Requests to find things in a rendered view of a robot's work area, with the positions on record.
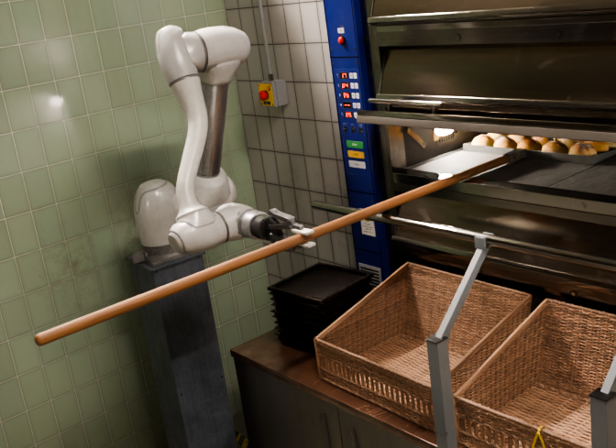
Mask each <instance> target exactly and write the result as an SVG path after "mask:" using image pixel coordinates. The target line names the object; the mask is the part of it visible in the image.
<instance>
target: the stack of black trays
mask: <svg viewBox="0 0 616 448"><path fill-rule="evenodd" d="M373 276H374V273H370V272H367V271H362V270H357V269H353V268H344V267H340V266H336V265H331V264H326V263H322V262H318V263H316V264H314V265H312V266H310V267H308V268H306V269H304V270H302V271H300V272H297V273H295V274H293V275H291V276H289V277H287V278H286V279H283V280H281V281H279V282H277V283H275V284H273V285H271V286H269V287H267V289H268V290H270V291H271V292H270V293H269V294H271V295H273V297H272V298H270V299H271V300H274V303H272V304H271V305H272V306H275V309H273V310H271V312H275V315H273V316H272V317H274V318H277V321H276V322H275V323H277V324H278V326H276V327H274V329H278V330H279V331H278V332H276V333H275V334H277V335H278V336H279V337H278V338H277V339H278V340H280V341H281V343H282V344H286V345H289V346H292V347H295V348H298V349H300V350H303V351H305V352H308V353H311V354H314V355H315V348H314V338H315V337H316V336H317V335H318V334H320V333H321V332H322V331H323V330H325V329H326V328H327V327H328V326H329V325H331V324H332V323H333V322H335V321H336V320H337V319H338V318H339V317H341V316H342V315H343V314H344V313H346V312H347V311H348V310H349V309H351V308H352V307H353V306H354V305H355V304H357V303H358V302H359V301H360V300H362V299H363V298H364V297H365V296H366V295H368V294H369V293H370V292H371V291H373V290H372V288H374V287H375V286H374V285H370V284H369V283H370V282H371V281H373V279H370V278H371V277H373Z"/></svg>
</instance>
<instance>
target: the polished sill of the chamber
mask: <svg viewBox="0 0 616 448"><path fill-rule="evenodd" d="M448 176H451V175H450V174H444V173H436V172H429V171H422V170H415V169H400V170H397V171H394V172H393V181H394V183H400V184H406V185H412V186H419V187H422V186H424V185H427V184H429V183H432V182H434V181H437V180H441V179H443V178H446V177H448ZM441 190H443V191H454V192H461V193H466V194H473V195H478V196H485V197H490V198H497V199H503V200H509V201H516V202H527V203H532V204H539V205H545V206H551V207H557V208H563V209H569V210H575V211H581V212H588V213H599V214H605V215H611V216H616V196H610V195H603V194H596V193H589V192H582V191H569V190H562V189H555V188H547V187H541V186H533V185H527V184H520V183H512V182H506V181H498V180H485V179H479V178H468V179H466V180H462V181H460V182H458V183H455V184H453V185H450V186H448V187H445V188H443V189H441Z"/></svg>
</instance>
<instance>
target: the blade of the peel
mask: <svg viewBox="0 0 616 448"><path fill-rule="evenodd" d="M514 149H516V148H498V147H489V146H479V145H472V142H469V143H465V144H463V151H469V152H478V153H487V154H496V155H503V154H504V153H506V152H509V151H512V150H514ZM613 155H616V149H609V151H607V152H604V153H600V154H598V155H595V156H583V155H573V154H564V153H555V152H544V151H535V150H526V157H527V158H539V159H547V160H556V161H565V162H574V163H582V164H590V165H592V164H595V163H597V162H599V161H601V160H604V159H605V158H609V157H611V156H613Z"/></svg>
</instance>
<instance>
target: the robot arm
mask: <svg viewBox="0 0 616 448"><path fill-rule="evenodd" d="M155 45H156V53H157V57H158V61H159V66H160V68H161V71H162V74H163V76H164V78H165V80H166V81H167V83H168V85H169V86H170V89H171V91H172V92H173V94H174V95H175V97H176V98H177V100H178V102H179V103H180V105H181V108H182V109H183V111H184V113H185V114H186V117H187V120H188V135H187V138H186V143H185V147H184V150H183V154H182V159H181V165H180V169H179V174H178V179H177V184H176V187H174V186H173V184H172V183H170V182H169V181H167V180H162V179H155V180H148V181H146V182H144V183H142V184H140V185H139V187H138V189H137V191H136V195H135V200H134V214H135V221H136V226H137V233H138V236H139V239H140V243H141V248H142V250H139V251H138V252H136V253H134V254H133V256H132V257H130V262H131V263H132V264H136V263H141V262H146V263H148V264H150V265H151V266H152V267H157V266H159V265H161V264H164V263H167V262H170V261H172V260H175V259H177V258H180V257H185V256H188V255H191V254H197V253H202V252H204V251H207V250H210V249H213V248H215V247H217V246H220V245H222V244H223V243H226V242H230V241H234V240H239V239H244V238H251V239H254V240H261V239H263V240H267V241H270V242H271V243H273V244H274V243H276V242H278V241H280V240H283V239H286V238H288V237H290V236H288V235H286V234H285V233H283V232H282V229H289V230H290V229H291V232H293V233H296V234H301V235H309V234H312V233H314V230H311V229H307V228H303V225H302V224H297V223H295V220H296V219H295V217H294V216H292V215H289V214H286V213H283V212H280V211H279V210H278V209H277V208H274V209H271V210H269V215H268V214H267V213H264V212H262V211H258V210H255V209H253V208H251V207H249V206H247V205H245V204H241V203H235V202H236V199H237V189H236V186H235V184H234V182H233V181H232V180H231V179H230V178H229V177H227V176H226V173H225V172H224V170H223V169H222V168H221V158H222V149H223V140H224V132H225V122H226V106H227V96H228V87H229V83H230V82H231V81H232V80H233V79H234V77H235V75H236V73H237V70H238V69H239V67H240V64H243V63H244V62H245V61H246V60H247V58H248V56H249V54H250V42H249V39H248V36H247V35H246V33H245V32H243V31H241V30H239V29H236V28H234V27H227V26H220V27H206V28H201V29H198V30H196V31H193V32H184V33H183V31H182V29H181V28H180V27H176V26H166V27H164V28H162V29H161V30H159V31H158V32H157V35H156V39H155ZM276 218H277V219H279V220H282V221H284V222H286V223H284V222H279V221H278V220H277V219H276Z"/></svg>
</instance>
